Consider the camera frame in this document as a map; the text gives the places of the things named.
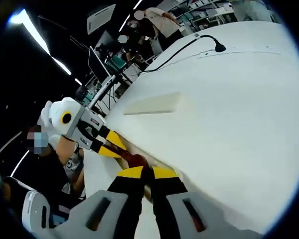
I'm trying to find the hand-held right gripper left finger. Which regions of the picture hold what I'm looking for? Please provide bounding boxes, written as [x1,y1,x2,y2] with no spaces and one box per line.
[52,165,145,239]

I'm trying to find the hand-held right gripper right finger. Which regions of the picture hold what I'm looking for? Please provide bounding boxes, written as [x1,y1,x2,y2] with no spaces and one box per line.
[150,166,264,239]

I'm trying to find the dark brown utensil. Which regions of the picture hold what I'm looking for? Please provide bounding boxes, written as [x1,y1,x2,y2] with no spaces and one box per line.
[121,146,151,176]

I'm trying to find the white towel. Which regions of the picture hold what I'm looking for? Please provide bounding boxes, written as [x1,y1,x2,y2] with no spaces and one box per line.
[123,91,181,116]

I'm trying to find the person's left hand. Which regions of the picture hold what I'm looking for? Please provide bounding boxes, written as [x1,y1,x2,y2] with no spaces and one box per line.
[38,100,63,144]

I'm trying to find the silver laptop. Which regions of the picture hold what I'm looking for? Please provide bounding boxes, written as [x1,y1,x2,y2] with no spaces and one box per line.
[88,46,118,110]

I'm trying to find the white worn device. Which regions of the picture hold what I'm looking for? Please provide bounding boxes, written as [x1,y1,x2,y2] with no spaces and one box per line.
[21,190,52,236]

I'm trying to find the ceiling light strip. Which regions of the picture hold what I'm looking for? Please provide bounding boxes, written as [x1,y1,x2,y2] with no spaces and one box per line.
[9,8,73,75]

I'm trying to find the ceiling air conditioner unit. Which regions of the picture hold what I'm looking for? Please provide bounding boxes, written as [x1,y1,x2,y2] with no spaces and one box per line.
[86,3,117,35]

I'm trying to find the storage shelves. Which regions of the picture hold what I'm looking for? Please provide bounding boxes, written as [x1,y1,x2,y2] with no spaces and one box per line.
[174,0,235,33]

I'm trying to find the black table cable with plug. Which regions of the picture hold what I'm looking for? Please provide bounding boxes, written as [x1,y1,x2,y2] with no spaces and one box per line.
[139,34,226,73]

